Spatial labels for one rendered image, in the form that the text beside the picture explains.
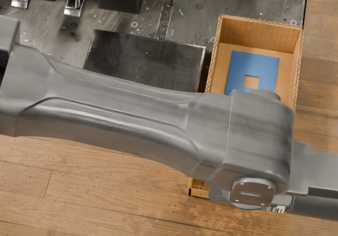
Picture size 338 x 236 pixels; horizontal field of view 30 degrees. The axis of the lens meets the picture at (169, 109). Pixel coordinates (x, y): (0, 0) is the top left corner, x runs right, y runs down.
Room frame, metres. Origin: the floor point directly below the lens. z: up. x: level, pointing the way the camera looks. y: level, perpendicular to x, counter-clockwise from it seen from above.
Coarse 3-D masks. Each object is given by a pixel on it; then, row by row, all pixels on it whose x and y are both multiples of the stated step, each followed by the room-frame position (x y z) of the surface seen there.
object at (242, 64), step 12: (240, 60) 0.48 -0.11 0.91; (252, 60) 0.48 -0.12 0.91; (264, 60) 0.48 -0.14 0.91; (276, 60) 0.48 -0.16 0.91; (228, 72) 0.46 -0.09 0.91; (240, 72) 0.46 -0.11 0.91; (252, 72) 0.46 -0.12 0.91; (264, 72) 0.46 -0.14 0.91; (276, 72) 0.46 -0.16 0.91; (228, 84) 0.44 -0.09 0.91; (240, 84) 0.44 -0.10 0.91; (264, 84) 0.44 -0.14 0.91
